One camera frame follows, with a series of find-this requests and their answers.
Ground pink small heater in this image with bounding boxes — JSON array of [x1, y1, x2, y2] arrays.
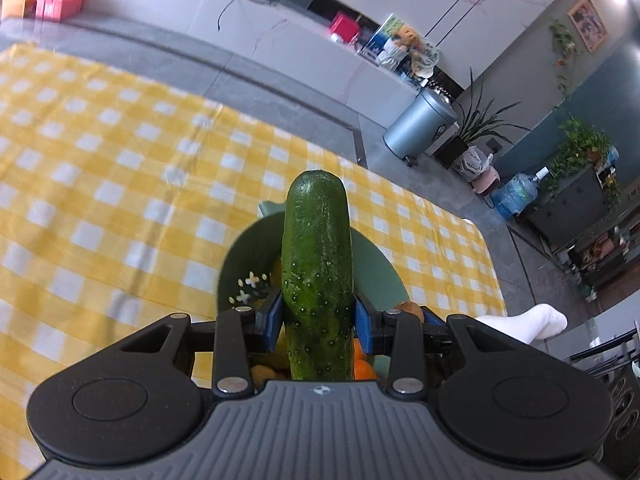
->
[[472, 167, 501, 196]]

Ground person's white sock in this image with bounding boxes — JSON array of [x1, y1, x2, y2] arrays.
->
[[475, 304, 569, 344]]

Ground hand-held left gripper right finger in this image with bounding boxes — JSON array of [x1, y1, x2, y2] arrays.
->
[[352, 292, 533, 397]]

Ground yellow checkered tablecloth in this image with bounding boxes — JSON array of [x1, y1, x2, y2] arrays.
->
[[0, 42, 503, 480]]

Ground silver pedal trash can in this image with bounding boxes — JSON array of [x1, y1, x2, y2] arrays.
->
[[382, 87, 459, 169]]

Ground hanging ivy plant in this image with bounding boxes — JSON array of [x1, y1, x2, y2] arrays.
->
[[546, 17, 582, 111]]

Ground black cable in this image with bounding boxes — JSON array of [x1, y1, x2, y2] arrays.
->
[[217, 0, 262, 31]]

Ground white plastic bag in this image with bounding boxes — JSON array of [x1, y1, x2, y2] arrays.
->
[[452, 146, 494, 181]]

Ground blue water jug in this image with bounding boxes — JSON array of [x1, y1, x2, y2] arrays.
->
[[492, 172, 542, 219]]

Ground bushy green potted plant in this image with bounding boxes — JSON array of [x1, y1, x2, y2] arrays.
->
[[542, 117, 622, 202]]

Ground white marble tv cabinet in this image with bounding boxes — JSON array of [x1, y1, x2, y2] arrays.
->
[[75, 0, 427, 107]]

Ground painted canvas picture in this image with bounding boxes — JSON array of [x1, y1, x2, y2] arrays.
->
[[364, 14, 401, 57]]

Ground tall leafy potted plant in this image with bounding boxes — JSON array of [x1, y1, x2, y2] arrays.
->
[[449, 67, 532, 167]]

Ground dark low cabinet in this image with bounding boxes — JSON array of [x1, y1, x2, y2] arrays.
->
[[524, 165, 640, 287]]

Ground green colander bowl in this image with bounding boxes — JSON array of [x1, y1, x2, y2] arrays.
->
[[215, 200, 409, 387]]

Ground green cucumber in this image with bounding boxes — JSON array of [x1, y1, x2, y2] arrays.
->
[[281, 170, 357, 382]]

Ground brown teddy bear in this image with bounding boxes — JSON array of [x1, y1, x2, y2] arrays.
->
[[395, 25, 426, 57]]

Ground framed wall picture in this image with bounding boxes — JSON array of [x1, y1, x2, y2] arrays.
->
[[567, 0, 609, 54]]

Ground small orange tangerine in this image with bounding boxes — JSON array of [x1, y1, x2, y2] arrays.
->
[[250, 364, 289, 382]]

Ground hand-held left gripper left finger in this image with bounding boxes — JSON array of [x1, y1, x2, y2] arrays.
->
[[112, 287, 286, 396]]

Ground orange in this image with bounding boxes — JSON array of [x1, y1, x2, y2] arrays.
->
[[352, 337, 379, 382]]

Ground round paper fan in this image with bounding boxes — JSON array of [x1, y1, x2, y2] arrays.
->
[[414, 37, 444, 79]]

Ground red box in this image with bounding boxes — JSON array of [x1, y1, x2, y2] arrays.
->
[[327, 12, 361, 46]]

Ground orange cardboard box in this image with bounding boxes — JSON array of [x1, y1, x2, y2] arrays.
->
[[0, 0, 39, 21]]

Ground pink storage boxes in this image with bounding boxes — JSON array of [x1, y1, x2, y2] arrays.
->
[[35, 0, 87, 21]]

